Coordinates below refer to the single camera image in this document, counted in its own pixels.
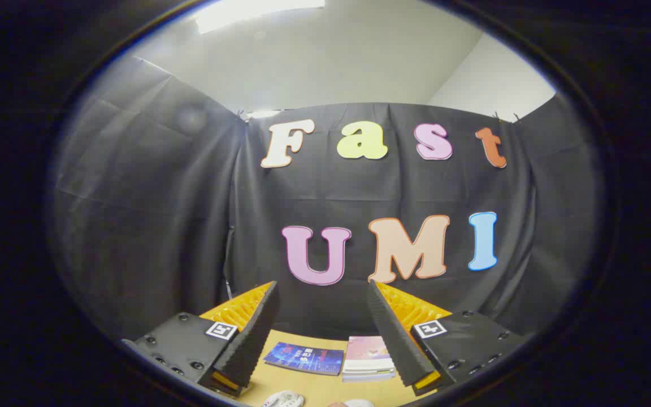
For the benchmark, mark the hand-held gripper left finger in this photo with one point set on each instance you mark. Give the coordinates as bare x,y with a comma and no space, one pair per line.
257,328

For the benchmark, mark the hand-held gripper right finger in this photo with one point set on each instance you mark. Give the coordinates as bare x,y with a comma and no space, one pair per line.
393,333

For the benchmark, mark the white canvas shoe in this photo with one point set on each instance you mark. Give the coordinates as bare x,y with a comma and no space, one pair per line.
283,399
356,403

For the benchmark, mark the pink cover book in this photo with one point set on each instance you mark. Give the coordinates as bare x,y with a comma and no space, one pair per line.
368,351

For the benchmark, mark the blue cover book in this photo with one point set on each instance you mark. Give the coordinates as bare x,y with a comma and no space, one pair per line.
303,358

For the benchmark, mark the ceiling light panel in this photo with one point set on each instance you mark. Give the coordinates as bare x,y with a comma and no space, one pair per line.
246,14

